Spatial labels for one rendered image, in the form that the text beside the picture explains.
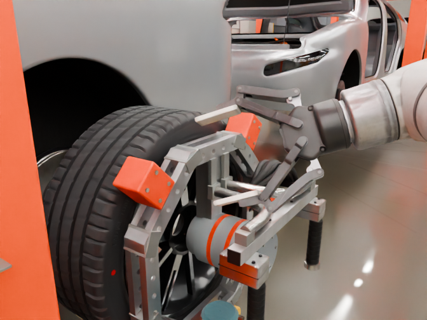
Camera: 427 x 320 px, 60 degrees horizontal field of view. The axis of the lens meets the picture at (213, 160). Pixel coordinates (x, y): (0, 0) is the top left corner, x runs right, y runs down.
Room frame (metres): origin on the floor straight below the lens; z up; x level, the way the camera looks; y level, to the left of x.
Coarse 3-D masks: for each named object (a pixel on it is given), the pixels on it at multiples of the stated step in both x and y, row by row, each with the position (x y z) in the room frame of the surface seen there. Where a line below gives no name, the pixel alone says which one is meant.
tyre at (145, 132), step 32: (96, 128) 0.91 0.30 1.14; (128, 128) 0.88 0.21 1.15; (160, 128) 0.84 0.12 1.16; (192, 128) 0.92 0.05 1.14; (224, 128) 1.05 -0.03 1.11; (64, 160) 0.85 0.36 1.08; (96, 160) 0.80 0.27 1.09; (160, 160) 0.82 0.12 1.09; (64, 192) 0.78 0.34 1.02; (96, 192) 0.74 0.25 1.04; (64, 224) 0.74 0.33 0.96; (96, 224) 0.69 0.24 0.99; (128, 224) 0.73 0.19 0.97; (64, 256) 0.72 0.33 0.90; (96, 256) 0.67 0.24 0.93; (64, 288) 0.74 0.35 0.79; (96, 288) 0.66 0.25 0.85
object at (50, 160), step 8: (56, 152) 1.16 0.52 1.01; (64, 152) 1.17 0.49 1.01; (40, 160) 1.12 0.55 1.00; (48, 160) 1.12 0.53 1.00; (56, 160) 1.14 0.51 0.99; (40, 168) 1.09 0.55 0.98; (48, 168) 1.12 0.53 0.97; (56, 168) 1.14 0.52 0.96; (40, 176) 1.09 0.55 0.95; (48, 176) 1.11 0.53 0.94; (40, 184) 1.09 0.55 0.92; (48, 184) 1.11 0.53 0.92
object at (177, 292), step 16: (192, 176) 1.21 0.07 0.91; (192, 192) 0.98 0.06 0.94; (176, 208) 0.91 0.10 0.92; (192, 208) 1.00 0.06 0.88; (224, 208) 1.14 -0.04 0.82; (160, 240) 0.84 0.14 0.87; (176, 240) 0.95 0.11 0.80; (160, 256) 0.85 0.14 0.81; (176, 256) 0.89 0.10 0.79; (192, 256) 1.10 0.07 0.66; (160, 272) 1.06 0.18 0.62; (176, 272) 0.89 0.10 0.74; (192, 272) 0.95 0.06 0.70; (208, 272) 1.03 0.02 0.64; (160, 288) 0.86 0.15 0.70; (176, 288) 0.98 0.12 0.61; (192, 288) 0.95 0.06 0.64; (208, 288) 0.98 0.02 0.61; (176, 304) 0.90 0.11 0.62; (192, 304) 0.92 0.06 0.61
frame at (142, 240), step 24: (192, 144) 0.86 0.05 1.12; (216, 144) 0.87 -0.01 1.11; (240, 144) 0.96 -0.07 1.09; (168, 168) 0.78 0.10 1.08; (192, 168) 0.78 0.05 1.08; (240, 168) 1.05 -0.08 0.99; (144, 216) 0.72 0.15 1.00; (168, 216) 0.72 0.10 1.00; (144, 240) 0.66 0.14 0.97; (144, 264) 0.66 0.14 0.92; (144, 288) 0.66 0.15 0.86; (216, 288) 0.98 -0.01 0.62; (240, 288) 0.97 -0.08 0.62; (144, 312) 0.66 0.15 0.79; (192, 312) 0.87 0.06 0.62
